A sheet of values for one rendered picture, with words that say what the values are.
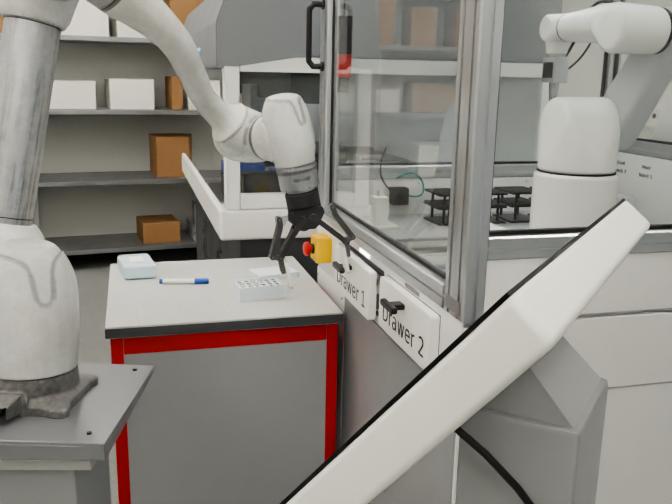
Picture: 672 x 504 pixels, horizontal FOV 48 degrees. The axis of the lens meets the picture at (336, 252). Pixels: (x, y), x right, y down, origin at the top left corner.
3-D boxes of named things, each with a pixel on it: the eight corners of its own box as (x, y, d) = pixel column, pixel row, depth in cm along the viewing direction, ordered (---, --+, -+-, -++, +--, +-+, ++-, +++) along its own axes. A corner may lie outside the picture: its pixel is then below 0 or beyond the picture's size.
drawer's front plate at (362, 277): (368, 320, 166) (369, 272, 164) (334, 285, 193) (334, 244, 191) (375, 320, 167) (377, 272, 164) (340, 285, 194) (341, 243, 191)
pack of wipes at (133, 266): (157, 278, 219) (156, 263, 217) (123, 281, 215) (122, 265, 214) (149, 266, 232) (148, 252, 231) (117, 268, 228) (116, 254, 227)
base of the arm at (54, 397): (-58, 424, 119) (-60, 390, 118) (3, 376, 141) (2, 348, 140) (56, 429, 120) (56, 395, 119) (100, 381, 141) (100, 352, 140)
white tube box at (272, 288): (239, 302, 197) (239, 288, 196) (232, 293, 205) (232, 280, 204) (285, 298, 202) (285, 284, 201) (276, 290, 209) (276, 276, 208)
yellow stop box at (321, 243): (314, 264, 206) (314, 238, 205) (308, 258, 213) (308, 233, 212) (332, 263, 208) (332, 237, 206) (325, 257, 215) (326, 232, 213)
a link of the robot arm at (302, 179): (320, 162, 162) (325, 189, 164) (310, 157, 171) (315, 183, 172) (279, 171, 160) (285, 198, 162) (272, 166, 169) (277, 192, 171)
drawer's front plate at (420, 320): (428, 374, 137) (431, 316, 135) (378, 324, 164) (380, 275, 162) (437, 373, 138) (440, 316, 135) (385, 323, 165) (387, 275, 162)
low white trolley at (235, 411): (119, 608, 193) (104, 327, 176) (121, 483, 252) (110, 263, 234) (337, 574, 208) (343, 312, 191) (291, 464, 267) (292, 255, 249)
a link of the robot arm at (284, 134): (329, 157, 165) (290, 158, 175) (315, 86, 161) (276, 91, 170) (293, 170, 158) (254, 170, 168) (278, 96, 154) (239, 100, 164)
